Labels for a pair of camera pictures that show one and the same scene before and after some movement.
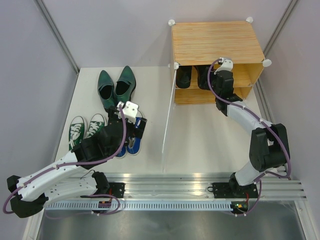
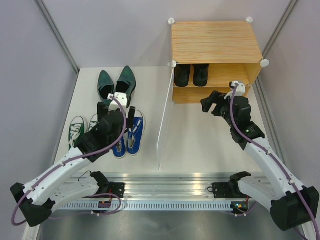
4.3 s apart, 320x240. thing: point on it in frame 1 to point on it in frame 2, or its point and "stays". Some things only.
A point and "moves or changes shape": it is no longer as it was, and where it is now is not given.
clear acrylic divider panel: x=168 y=141 to x=167 y=116
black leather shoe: x=202 y=76 moves or changes shape
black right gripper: x=212 y=75 to x=217 y=98
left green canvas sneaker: x=76 y=131 stays
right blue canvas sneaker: x=133 y=145 stays
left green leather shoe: x=106 y=89 stays
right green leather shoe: x=126 y=85 stays
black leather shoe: x=183 y=75 stays
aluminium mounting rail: x=144 y=185 stays
